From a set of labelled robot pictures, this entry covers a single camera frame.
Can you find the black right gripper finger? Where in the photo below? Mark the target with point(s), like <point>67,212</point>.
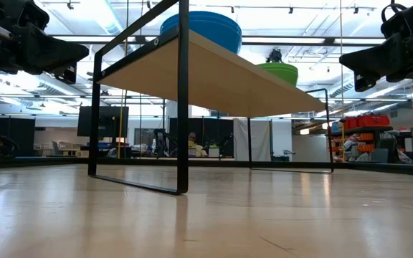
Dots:
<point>378,50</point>
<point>382,66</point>

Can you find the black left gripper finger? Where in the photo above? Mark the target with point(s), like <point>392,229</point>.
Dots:
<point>48,43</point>
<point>48,61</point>

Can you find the large blue plastic bowl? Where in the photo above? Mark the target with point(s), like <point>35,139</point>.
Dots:
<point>228,44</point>
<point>215,23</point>

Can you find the small blue plastic bowl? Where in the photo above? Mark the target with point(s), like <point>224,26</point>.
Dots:
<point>210,14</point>

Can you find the metal shelf with red bins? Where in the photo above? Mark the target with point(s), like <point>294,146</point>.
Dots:
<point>368,121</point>

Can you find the black monitor screen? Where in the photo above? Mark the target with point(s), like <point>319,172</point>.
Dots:
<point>102,122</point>

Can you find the grey office chair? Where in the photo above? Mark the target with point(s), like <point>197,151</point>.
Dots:
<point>56,147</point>
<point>380,156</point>

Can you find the black beam with light strips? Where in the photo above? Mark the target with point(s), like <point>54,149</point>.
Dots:
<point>249,40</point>

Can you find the white curtain panel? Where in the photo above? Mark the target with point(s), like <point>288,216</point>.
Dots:
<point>260,139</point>

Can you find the wooden riser shelf black legs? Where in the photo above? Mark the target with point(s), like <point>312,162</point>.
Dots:
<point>210,82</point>

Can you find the black partition panel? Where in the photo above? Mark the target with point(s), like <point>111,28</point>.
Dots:
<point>224,129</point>

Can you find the person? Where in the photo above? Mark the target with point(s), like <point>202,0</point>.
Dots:
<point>197,150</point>

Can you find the small potted plant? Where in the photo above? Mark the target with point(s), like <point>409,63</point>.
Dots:
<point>214,152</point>

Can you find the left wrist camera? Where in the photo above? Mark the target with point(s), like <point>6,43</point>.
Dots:
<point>34,16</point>

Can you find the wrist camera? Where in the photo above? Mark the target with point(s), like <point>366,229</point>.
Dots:
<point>34,16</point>
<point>403,21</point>

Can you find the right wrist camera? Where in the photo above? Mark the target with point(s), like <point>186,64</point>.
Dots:
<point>403,21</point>

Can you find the silver air duct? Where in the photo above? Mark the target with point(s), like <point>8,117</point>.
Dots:
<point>335,91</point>

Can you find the black aluminium rig frame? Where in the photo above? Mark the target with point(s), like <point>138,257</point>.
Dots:
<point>371,166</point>

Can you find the black camera on mount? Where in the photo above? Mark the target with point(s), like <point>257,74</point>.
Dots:
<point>274,56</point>

